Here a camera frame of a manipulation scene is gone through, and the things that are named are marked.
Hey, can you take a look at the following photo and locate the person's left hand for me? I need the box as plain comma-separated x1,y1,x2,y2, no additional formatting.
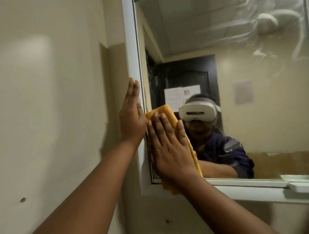
119,77,147,145

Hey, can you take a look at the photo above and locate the person's right hand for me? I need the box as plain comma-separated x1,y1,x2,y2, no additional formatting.
146,111,201,184

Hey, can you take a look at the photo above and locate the orange cleaning cloth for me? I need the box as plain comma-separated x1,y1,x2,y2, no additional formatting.
144,104,203,195

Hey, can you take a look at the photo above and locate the white framed mirror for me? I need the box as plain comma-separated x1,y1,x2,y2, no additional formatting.
121,0,309,204

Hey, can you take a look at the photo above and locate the person's right forearm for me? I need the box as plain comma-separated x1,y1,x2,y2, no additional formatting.
176,175,280,234

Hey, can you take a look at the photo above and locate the person's left forearm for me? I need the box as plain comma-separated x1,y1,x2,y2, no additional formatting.
33,139,143,234

